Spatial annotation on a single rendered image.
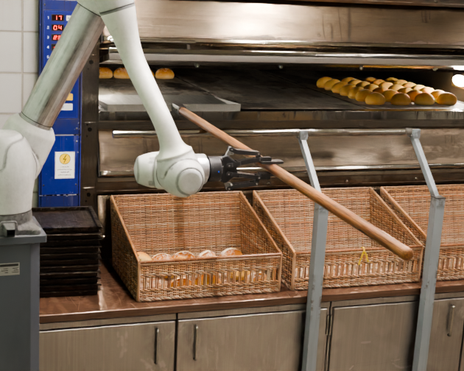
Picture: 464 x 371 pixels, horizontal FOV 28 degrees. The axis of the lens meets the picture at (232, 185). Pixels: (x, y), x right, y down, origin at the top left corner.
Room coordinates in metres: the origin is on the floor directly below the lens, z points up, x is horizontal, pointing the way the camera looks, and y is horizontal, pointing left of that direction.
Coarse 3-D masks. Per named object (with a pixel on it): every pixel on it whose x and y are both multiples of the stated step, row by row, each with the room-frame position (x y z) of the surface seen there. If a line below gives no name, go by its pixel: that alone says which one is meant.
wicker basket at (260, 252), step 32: (224, 192) 3.67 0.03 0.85; (128, 224) 3.50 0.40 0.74; (160, 224) 3.54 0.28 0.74; (192, 224) 3.59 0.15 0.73; (224, 224) 3.63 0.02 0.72; (256, 224) 3.50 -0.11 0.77; (128, 256) 3.20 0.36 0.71; (224, 256) 3.18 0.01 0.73; (256, 256) 3.22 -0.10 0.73; (128, 288) 3.19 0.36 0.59; (160, 288) 3.10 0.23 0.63; (192, 288) 3.14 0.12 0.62; (224, 288) 3.18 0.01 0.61; (256, 288) 3.23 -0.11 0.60
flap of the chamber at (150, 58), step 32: (160, 64) 3.62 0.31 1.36; (192, 64) 3.64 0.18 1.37; (224, 64) 3.66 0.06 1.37; (256, 64) 3.68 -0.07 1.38; (288, 64) 3.70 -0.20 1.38; (320, 64) 3.71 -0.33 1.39; (352, 64) 3.73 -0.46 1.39; (384, 64) 3.77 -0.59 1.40; (416, 64) 3.82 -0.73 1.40; (448, 64) 3.87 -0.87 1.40
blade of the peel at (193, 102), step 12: (108, 96) 3.85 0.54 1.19; (120, 96) 3.87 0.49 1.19; (132, 96) 3.89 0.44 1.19; (168, 96) 3.95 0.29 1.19; (180, 96) 3.97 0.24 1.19; (192, 96) 3.99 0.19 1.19; (204, 96) 4.01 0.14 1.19; (216, 96) 4.01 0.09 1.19; (108, 108) 3.54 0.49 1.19; (120, 108) 3.55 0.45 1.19; (132, 108) 3.57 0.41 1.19; (144, 108) 3.59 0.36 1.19; (168, 108) 3.62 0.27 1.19; (192, 108) 3.66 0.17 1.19; (204, 108) 3.67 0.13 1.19; (216, 108) 3.69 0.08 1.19; (228, 108) 3.71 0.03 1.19
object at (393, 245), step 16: (208, 128) 3.21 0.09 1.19; (240, 144) 2.93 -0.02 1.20; (288, 176) 2.56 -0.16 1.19; (304, 192) 2.44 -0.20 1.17; (320, 192) 2.39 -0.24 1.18; (336, 208) 2.26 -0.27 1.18; (352, 224) 2.17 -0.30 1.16; (368, 224) 2.12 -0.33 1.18; (384, 240) 2.03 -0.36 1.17; (400, 256) 1.96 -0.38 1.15
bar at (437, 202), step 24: (312, 168) 3.31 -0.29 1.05; (432, 192) 3.40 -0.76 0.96; (432, 216) 3.36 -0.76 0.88; (312, 240) 3.22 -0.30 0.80; (432, 240) 3.35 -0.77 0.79; (312, 264) 3.20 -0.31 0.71; (432, 264) 3.36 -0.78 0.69; (312, 288) 3.19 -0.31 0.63; (432, 288) 3.36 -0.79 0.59; (312, 312) 3.19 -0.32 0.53; (312, 336) 3.19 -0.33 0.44; (312, 360) 3.20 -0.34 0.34
